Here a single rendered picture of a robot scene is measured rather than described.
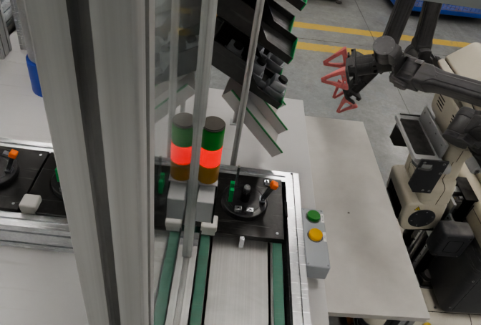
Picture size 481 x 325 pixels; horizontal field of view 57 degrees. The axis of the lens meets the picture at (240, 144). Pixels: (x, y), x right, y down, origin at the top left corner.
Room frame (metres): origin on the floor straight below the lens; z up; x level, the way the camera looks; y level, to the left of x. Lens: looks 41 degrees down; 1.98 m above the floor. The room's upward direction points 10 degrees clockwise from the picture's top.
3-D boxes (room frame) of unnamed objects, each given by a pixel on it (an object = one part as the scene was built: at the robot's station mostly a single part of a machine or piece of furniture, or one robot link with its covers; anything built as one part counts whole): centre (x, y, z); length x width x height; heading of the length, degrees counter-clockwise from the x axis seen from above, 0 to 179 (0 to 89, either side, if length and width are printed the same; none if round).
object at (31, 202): (0.86, 0.46, 1.01); 0.24 x 0.24 x 0.13; 4
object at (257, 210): (0.89, -0.04, 0.98); 0.14 x 0.14 x 0.02
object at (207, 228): (0.79, 0.05, 0.97); 0.05 x 0.05 x 0.04; 4
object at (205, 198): (0.70, 0.06, 1.29); 0.12 x 0.05 x 0.25; 4
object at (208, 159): (0.70, 0.06, 1.33); 0.05 x 0.05 x 0.05
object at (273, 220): (0.89, -0.04, 0.96); 0.24 x 0.24 x 0.02; 4
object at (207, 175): (0.70, 0.06, 1.28); 0.05 x 0.05 x 0.05
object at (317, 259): (0.83, -0.26, 0.93); 0.21 x 0.07 x 0.06; 4
